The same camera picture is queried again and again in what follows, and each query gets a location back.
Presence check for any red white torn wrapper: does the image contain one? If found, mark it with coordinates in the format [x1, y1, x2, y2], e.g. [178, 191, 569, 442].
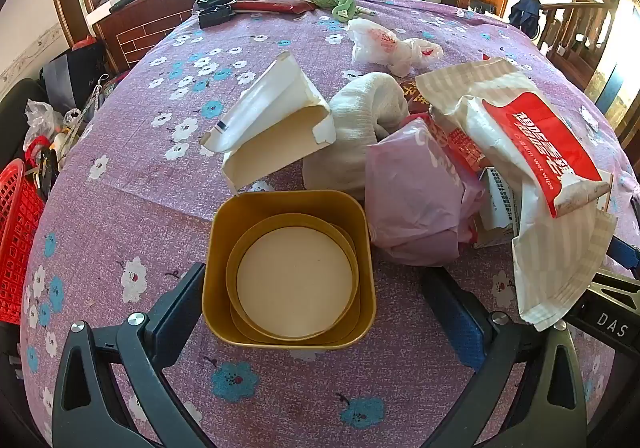
[431, 113, 483, 173]

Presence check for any knotted white plastic bag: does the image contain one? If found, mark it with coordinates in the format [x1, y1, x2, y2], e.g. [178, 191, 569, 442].
[346, 18, 444, 77]

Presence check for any white open carton box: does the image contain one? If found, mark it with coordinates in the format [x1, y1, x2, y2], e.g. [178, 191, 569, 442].
[200, 52, 337, 195]

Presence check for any small white printed box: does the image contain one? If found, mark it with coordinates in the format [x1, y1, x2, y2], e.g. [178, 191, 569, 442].
[472, 167, 522, 249]

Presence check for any purple floral tablecloth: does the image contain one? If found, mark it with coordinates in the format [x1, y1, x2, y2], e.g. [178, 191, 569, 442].
[20, 0, 640, 448]

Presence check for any pink plastic bag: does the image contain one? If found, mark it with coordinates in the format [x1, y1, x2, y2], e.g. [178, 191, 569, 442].
[365, 118, 488, 266]

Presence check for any wooden staircase railing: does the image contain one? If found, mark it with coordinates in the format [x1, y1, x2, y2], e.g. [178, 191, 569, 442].
[537, 0, 621, 88]

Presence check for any red plastic basket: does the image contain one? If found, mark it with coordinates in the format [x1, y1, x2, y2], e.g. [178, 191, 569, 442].
[0, 159, 46, 323]

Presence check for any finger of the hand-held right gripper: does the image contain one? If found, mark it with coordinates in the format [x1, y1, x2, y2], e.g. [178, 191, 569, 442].
[606, 234, 640, 279]

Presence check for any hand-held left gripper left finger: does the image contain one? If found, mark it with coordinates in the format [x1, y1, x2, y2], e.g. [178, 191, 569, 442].
[51, 263, 207, 448]

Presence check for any brown red snack wrapper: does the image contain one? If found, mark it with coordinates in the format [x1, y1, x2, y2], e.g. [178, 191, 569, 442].
[400, 80, 427, 115]

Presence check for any brick pattern wooden counter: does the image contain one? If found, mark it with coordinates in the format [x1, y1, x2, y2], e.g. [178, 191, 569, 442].
[85, 0, 396, 73]

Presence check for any clear plastic bag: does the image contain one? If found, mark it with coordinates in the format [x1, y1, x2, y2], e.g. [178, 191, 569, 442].
[24, 100, 66, 151]

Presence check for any red flat pouch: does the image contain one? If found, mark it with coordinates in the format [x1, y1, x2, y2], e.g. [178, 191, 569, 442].
[231, 0, 317, 13]

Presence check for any white knitted sock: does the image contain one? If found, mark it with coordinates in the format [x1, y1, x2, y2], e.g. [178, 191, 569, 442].
[302, 72, 411, 201]

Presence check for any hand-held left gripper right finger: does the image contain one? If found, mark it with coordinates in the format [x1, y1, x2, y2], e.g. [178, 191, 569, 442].
[420, 267, 588, 448]

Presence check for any small black case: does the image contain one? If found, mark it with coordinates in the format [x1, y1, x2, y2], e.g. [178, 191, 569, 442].
[198, 6, 236, 29]

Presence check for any red white wet wipe pack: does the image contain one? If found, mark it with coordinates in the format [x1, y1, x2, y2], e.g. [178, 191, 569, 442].
[415, 58, 619, 331]

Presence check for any round paper bowl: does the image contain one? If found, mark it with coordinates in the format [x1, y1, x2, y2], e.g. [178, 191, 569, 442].
[226, 214, 360, 341]

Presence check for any yellow square paper bowl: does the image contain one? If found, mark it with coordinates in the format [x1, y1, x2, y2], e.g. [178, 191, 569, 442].
[202, 190, 377, 350]

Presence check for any black shopping bag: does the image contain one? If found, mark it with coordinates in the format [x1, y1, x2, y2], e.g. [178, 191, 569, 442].
[42, 44, 108, 108]

